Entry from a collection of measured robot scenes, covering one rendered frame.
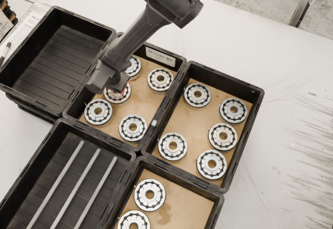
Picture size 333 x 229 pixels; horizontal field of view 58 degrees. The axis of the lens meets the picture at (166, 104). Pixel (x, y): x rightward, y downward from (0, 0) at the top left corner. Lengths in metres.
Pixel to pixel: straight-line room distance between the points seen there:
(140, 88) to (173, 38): 0.39
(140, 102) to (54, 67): 0.38
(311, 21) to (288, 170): 1.67
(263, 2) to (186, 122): 1.78
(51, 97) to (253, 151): 0.82
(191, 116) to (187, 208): 0.33
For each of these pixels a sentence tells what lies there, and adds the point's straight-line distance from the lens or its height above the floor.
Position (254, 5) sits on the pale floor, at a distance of 2.67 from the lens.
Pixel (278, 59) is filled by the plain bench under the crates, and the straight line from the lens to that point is 1.49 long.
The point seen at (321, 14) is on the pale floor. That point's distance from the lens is 2.81.
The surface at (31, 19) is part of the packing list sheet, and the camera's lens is 1.66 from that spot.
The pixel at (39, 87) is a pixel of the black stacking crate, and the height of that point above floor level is 0.83.
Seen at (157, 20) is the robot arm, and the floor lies 1.39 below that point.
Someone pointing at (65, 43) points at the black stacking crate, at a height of 0.83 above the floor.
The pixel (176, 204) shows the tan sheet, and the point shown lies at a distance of 1.04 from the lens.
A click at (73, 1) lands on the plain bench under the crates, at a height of 0.70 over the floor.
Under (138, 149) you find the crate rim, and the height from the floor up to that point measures 0.93.
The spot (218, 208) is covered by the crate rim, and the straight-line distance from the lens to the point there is 0.95.
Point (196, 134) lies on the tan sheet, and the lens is 1.10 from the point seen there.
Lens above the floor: 1.86
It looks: 65 degrees down
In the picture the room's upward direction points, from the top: 2 degrees clockwise
